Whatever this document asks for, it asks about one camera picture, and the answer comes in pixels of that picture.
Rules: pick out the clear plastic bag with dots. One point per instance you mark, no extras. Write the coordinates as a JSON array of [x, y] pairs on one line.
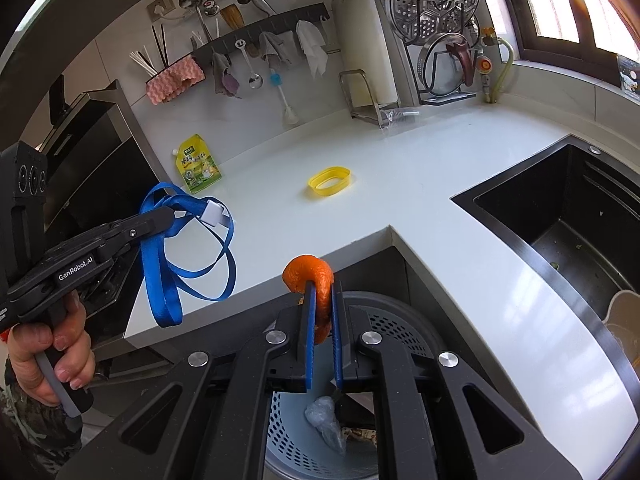
[[322, 417]]

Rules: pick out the metal cutting board rack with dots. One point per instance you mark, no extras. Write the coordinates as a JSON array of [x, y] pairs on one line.
[[360, 112]]

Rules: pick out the black chopsticks pair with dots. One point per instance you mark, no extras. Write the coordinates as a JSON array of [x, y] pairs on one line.
[[160, 45]]

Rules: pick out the orange peel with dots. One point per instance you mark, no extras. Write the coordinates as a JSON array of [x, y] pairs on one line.
[[305, 267]]

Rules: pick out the clear plastic wrapper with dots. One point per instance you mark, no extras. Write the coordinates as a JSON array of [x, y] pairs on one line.
[[400, 117]]

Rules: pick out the white rag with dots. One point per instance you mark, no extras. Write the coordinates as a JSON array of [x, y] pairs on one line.
[[312, 47]]

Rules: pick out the gas valve with regulator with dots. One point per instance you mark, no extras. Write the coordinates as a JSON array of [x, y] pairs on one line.
[[484, 66]]

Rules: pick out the large grey rag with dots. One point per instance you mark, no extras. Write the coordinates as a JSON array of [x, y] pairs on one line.
[[277, 50]]

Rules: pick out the person's left forearm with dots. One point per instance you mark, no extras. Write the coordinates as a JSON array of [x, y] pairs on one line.
[[30, 430]]

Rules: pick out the glass pot lid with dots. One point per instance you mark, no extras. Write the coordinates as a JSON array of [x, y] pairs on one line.
[[437, 72]]

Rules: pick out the metal spoon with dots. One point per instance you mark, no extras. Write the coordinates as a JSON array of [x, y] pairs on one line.
[[255, 81]]

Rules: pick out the person's left hand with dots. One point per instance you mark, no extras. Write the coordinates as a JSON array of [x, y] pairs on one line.
[[75, 350]]

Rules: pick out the grey perforated waste bin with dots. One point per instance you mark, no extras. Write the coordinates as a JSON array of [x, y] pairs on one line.
[[285, 430]]

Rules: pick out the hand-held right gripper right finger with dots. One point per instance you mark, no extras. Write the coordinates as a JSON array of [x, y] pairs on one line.
[[338, 330]]

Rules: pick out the dark grey hook rail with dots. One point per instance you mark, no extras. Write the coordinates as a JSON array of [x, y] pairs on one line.
[[280, 22]]

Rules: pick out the blue cartoon sticker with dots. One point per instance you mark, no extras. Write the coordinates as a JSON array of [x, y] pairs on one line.
[[629, 77]]

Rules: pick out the black lid rack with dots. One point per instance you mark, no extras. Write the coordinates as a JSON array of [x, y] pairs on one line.
[[445, 100]]

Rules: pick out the yellow seasoning pouch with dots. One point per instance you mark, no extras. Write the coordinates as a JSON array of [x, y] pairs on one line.
[[200, 167]]

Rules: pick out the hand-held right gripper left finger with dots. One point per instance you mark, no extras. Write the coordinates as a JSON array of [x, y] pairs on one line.
[[310, 330]]

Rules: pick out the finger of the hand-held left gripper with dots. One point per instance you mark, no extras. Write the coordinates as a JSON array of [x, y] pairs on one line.
[[145, 227]]

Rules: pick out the black integrated stove hood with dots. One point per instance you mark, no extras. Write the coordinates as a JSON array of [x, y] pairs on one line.
[[100, 170]]

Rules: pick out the purple cloth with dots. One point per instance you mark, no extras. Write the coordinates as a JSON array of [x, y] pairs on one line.
[[231, 86]]

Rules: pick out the white chopsticks bundle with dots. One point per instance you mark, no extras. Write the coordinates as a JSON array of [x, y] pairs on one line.
[[144, 62]]

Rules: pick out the white bottle brush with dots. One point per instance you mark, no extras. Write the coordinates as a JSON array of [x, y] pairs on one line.
[[290, 117]]

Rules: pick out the pink wavy cloth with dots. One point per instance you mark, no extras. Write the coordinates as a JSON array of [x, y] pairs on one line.
[[175, 80]]

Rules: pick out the small grey rag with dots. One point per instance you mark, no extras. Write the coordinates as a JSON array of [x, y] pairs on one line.
[[219, 67]]

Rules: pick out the black kitchen sink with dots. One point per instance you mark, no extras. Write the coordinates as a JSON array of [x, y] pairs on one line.
[[550, 220]]

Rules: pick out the chrome pipe with flange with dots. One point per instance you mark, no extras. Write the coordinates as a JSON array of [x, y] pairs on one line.
[[190, 2]]

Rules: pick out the chrome wall valve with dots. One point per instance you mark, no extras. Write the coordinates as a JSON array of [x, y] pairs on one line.
[[210, 10]]

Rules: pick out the white cutting board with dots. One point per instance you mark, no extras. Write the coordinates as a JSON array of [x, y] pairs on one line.
[[365, 45]]

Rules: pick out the brown framed window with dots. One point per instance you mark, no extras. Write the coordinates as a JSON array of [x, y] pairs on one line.
[[525, 45]]

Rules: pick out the wall socket with plug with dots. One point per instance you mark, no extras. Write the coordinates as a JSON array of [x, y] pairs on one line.
[[161, 6]]

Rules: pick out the beige bowl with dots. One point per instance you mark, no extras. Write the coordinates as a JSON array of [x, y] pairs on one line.
[[622, 310]]

